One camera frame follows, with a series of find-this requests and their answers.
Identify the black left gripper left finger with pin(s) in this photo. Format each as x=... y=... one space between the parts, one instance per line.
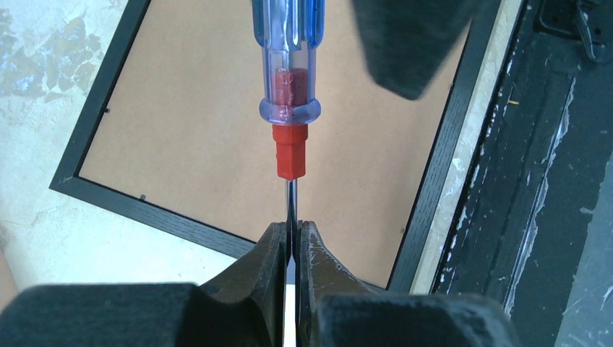
x=241 y=306

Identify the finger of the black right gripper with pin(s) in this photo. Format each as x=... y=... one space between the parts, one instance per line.
x=404 y=42

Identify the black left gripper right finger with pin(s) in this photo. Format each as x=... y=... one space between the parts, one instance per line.
x=334 y=308

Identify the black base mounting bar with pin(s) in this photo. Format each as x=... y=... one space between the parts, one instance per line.
x=533 y=229

